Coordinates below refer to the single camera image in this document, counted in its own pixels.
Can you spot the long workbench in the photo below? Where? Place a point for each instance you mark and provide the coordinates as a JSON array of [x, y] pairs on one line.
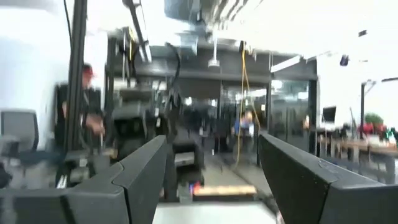
[[373, 146]]

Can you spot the black room monitor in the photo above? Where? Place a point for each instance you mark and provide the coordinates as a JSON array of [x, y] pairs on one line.
[[329, 114]]

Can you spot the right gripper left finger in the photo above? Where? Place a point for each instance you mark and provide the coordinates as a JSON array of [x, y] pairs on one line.
[[143, 174]]

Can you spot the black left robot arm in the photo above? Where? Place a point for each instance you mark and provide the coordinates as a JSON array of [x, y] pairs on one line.
[[186, 146]]

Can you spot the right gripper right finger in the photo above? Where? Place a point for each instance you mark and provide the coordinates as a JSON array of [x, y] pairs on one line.
[[295, 180]]

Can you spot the grey office chair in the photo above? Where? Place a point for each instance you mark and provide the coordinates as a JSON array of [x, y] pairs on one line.
[[18, 127]]

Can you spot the black rig frame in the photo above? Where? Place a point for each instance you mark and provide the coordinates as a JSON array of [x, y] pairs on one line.
[[77, 62]]

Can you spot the red object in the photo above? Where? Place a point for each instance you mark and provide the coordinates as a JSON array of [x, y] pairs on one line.
[[368, 128]]

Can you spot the person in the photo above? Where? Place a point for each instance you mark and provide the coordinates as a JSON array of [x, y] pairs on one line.
[[91, 105], [245, 124]]

